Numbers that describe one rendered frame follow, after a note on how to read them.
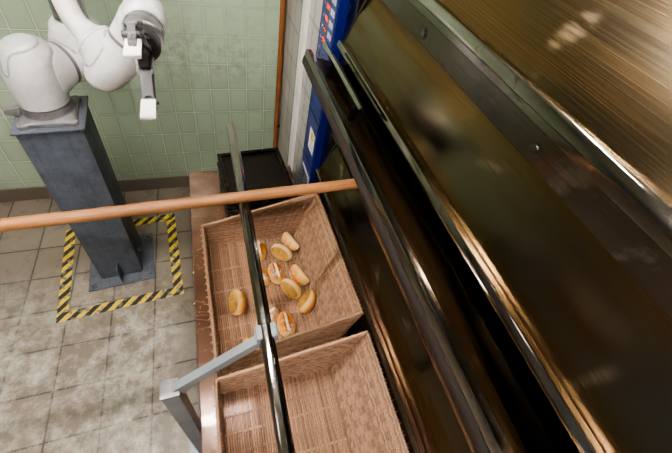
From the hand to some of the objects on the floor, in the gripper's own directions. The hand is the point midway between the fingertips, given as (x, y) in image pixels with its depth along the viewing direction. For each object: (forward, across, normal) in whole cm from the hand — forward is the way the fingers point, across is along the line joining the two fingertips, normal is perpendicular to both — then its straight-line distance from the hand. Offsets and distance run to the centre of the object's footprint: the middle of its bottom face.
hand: (140, 87), depth 72 cm
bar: (+33, +148, -5) cm, 152 cm away
